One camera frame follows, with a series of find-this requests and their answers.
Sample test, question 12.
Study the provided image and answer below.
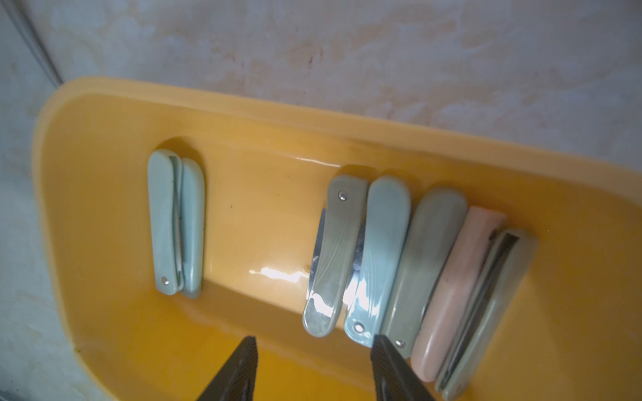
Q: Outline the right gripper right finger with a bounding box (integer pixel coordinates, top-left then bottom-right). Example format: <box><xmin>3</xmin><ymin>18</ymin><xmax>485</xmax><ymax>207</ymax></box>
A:
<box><xmin>370</xmin><ymin>334</ymin><xmax>436</xmax><ymax>401</ymax></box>

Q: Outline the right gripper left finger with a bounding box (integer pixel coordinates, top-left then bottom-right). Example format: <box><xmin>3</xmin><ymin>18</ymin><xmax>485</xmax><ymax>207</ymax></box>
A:
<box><xmin>197</xmin><ymin>336</ymin><xmax>258</xmax><ymax>401</ymax></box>

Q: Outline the grey green folding knife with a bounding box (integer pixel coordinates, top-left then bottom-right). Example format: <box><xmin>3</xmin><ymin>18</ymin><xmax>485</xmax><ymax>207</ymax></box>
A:
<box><xmin>303</xmin><ymin>175</ymin><xmax>369</xmax><ymax>338</ymax></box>

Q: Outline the mint folding knife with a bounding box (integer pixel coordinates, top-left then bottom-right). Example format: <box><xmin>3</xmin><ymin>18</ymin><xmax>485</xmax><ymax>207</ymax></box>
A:
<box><xmin>147</xmin><ymin>150</ymin><xmax>184</xmax><ymax>296</ymax></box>

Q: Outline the pink folding knife right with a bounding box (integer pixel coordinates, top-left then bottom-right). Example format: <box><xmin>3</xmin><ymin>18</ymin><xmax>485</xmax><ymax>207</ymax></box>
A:
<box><xmin>411</xmin><ymin>207</ymin><xmax>507</xmax><ymax>383</ymax></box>

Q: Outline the yellow plastic storage box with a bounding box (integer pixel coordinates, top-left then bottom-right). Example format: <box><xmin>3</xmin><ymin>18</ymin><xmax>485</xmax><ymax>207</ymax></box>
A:
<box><xmin>32</xmin><ymin>77</ymin><xmax>641</xmax><ymax>400</ymax></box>

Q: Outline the sage folding knife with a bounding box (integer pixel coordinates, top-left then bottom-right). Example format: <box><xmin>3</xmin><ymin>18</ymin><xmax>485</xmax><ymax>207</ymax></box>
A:
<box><xmin>380</xmin><ymin>187</ymin><xmax>468</xmax><ymax>359</ymax></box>

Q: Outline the teal folding knife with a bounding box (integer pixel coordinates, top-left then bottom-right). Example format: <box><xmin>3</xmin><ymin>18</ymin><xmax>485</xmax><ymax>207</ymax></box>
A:
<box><xmin>344</xmin><ymin>175</ymin><xmax>411</xmax><ymax>348</ymax></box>

